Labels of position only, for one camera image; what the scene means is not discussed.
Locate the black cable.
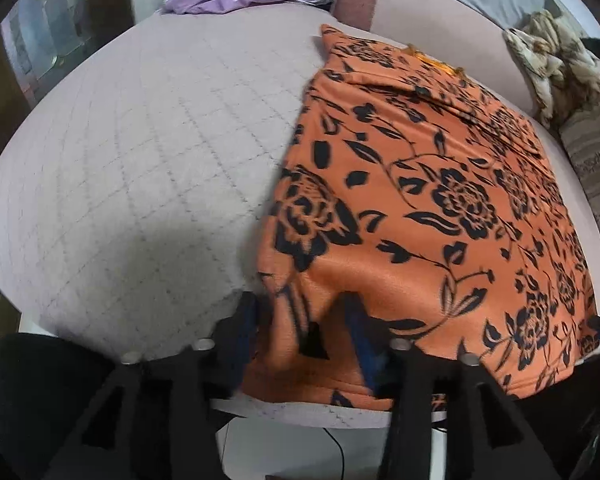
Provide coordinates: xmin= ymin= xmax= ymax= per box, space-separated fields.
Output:
xmin=322 ymin=427 xmax=347 ymax=480

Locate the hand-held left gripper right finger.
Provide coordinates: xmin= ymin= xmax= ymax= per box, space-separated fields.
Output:
xmin=337 ymin=292 xmax=562 ymax=480

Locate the pink bolster with brown band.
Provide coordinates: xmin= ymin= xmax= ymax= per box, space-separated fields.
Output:
xmin=332 ymin=0 xmax=561 ymax=131

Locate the beige patterned crumpled blanket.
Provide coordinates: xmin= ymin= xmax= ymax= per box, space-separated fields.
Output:
xmin=502 ymin=10 xmax=600 ymax=130

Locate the orange black floral garment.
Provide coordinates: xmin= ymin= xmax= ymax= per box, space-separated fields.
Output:
xmin=244 ymin=23 xmax=597 ymax=411

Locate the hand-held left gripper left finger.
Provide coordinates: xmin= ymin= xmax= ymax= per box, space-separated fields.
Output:
xmin=41 ymin=290 xmax=260 ymax=480

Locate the wooden door with glass panes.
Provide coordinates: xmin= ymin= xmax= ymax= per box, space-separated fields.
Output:
xmin=0 ymin=0 xmax=132 ymax=103

